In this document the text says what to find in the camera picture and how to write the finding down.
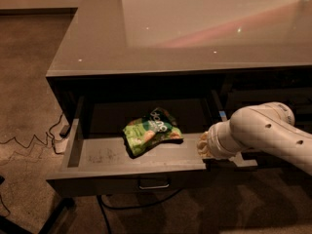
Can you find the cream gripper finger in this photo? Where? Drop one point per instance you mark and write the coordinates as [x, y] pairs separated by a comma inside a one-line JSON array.
[[202, 145]]

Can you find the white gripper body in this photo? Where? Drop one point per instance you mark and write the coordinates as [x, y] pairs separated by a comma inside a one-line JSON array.
[[214, 140]]

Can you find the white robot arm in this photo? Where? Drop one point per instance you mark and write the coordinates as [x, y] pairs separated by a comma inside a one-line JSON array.
[[267, 127]]

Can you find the grey drawer cabinet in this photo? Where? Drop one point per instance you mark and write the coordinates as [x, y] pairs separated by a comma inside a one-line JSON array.
[[144, 50]]

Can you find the green snack bag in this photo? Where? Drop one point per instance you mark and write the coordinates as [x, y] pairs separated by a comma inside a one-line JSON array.
[[143, 134]]

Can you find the black power adapter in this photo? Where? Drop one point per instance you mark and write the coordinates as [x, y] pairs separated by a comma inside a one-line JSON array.
[[64, 131]]

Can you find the black stand leg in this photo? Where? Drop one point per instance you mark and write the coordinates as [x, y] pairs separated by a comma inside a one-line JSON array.
[[8, 227]]

